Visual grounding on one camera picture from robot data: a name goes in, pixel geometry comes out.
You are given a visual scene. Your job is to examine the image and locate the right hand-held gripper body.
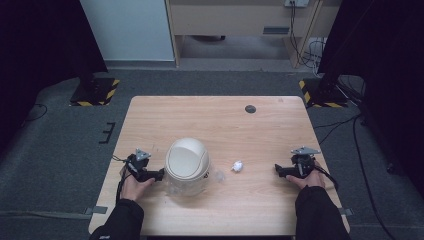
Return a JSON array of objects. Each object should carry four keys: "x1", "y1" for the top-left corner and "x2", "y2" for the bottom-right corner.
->
[{"x1": 281, "y1": 146, "x2": 322, "y2": 178}]

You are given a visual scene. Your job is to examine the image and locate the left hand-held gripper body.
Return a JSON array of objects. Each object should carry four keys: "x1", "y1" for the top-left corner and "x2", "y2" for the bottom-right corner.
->
[{"x1": 124, "y1": 148, "x2": 158, "y2": 183}]

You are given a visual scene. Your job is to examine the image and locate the white swing-lid trash can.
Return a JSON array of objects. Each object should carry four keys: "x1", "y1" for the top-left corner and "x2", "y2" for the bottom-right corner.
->
[{"x1": 163, "y1": 137, "x2": 212, "y2": 197}]

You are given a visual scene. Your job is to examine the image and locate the person's right hand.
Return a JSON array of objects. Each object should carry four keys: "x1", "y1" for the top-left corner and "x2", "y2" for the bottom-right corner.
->
[{"x1": 285, "y1": 161, "x2": 326, "y2": 190}]

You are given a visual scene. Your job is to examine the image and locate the person's left hand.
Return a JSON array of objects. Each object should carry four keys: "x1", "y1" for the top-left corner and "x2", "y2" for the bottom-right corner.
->
[{"x1": 119, "y1": 166, "x2": 156, "y2": 202}]

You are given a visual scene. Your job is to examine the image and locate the wooden table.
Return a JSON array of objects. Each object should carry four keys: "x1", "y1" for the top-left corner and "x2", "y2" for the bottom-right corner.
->
[{"x1": 87, "y1": 95, "x2": 351, "y2": 237}]

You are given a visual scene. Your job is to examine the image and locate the black yellow striped stand base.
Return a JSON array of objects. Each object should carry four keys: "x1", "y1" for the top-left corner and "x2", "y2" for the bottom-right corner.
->
[
  {"x1": 298, "y1": 77, "x2": 349, "y2": 109},
  {"x1": 69, "y1": 77, "x2": 121, "y2": 108}
]

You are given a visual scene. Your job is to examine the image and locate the black curtain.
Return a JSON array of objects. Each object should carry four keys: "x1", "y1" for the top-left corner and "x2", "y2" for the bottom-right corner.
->
[
  {"x1": 0, "y1": 0, "x2": 109, "y2": 151},
  {"x1": 316, "y1": 0, "x2": 424, "y2": 198}
]

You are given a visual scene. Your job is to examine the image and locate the white cabinet panel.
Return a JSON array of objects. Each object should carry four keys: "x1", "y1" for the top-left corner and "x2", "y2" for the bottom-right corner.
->
[{"x1": 79, "y1": 0, "x2": 176, "y2": 62}]

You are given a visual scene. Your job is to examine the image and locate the light wooden desk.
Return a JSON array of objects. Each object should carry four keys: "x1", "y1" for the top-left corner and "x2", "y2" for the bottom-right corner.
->
[{"x1": 165, "y1": 0, "x2": 344, "y2": 70}]

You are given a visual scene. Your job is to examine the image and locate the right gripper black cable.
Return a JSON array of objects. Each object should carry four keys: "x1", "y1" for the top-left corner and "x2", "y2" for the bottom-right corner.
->
[{"x1": 312, "y1": 164, "x2": 340, "y2": 192}]

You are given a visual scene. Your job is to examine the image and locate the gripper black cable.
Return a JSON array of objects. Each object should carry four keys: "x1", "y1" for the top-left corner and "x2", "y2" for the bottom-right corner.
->
[
  {"x1": 111, "y1": 154, "x2": 134, "y2": 205},
  {"x1": 312, "y1": 164, "x2": 340, "y2": 192}
]

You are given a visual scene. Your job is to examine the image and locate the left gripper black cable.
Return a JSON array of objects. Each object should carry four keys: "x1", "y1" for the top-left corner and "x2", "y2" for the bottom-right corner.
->
[{"x1": 111, "y1": 154, "x2": 134, "y2": 205}]

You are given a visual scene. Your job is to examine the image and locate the black floor cable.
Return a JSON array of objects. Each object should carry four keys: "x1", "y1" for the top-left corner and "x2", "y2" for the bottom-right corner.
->
[
  {"x1": 313, "y1": 113, "x2": 398, "y2": 240},
  {"x1": 21, "y1": 103, "x2": 48, "y2": 128}
]

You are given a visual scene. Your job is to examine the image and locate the hanging black cables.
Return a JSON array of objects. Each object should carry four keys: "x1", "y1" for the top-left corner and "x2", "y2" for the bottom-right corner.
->
[{"x1": 289, "y1": 1, "x2": 326, "y2": 70}]

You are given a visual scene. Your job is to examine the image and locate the wall power socket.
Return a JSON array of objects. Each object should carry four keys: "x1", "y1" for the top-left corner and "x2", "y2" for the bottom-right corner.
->
[{"x1": 284, "y1": 0, "x2": 310, "y2": 8}]

